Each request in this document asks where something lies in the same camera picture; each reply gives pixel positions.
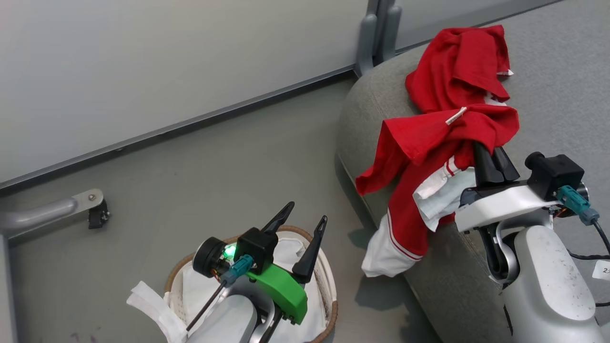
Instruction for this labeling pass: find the teal right camera connector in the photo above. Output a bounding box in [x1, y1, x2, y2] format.
[556, 185, 600, 226]

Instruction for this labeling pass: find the wicker rimmed laundry basket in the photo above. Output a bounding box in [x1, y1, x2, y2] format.
[164, 225, 338, 343]

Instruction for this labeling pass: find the grey long partition bottom rail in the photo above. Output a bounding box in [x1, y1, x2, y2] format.
[0, 64, 359, 192]

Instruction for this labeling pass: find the black left camera cable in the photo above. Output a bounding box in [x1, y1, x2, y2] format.
[185, 281, 227, 333]

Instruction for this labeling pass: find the black camera cable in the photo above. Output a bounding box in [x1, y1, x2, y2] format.
[567, 221, 610, 261]
[185, 281, 227, 333]

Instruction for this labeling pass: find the black caster wheel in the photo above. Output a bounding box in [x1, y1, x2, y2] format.
[88, 200, 111, 230]

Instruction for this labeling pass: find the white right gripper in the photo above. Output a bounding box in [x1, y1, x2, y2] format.
[454, 141, 561, 233]

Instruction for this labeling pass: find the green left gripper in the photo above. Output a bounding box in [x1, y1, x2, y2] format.
[245, 202, 328, 326]

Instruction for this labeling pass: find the grey metal partition foot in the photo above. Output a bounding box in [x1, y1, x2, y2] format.
[0, 188, 105, 239]

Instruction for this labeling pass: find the teal left camera connector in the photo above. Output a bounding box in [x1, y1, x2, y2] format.
[220, 254, 254, 287]

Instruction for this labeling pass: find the grey fabric sofa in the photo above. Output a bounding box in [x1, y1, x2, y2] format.
[335, 0, 610, 343]

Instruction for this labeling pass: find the red shirt with white trim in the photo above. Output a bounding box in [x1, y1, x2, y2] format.
[355, 24, 520, 279]

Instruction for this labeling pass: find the black right camera cable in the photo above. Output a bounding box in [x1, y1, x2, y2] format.
[567, 221, 610, 261]

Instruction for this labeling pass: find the teal camera connector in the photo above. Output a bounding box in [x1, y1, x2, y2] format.
[556, 185, 600, 226]
[220, 254, 254, 287]

